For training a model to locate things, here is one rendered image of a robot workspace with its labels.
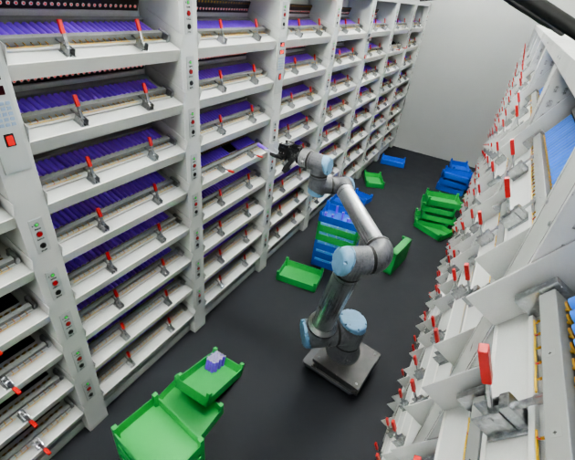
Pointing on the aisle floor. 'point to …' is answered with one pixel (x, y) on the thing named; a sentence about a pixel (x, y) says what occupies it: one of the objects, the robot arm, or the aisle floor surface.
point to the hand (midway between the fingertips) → (266, 150)
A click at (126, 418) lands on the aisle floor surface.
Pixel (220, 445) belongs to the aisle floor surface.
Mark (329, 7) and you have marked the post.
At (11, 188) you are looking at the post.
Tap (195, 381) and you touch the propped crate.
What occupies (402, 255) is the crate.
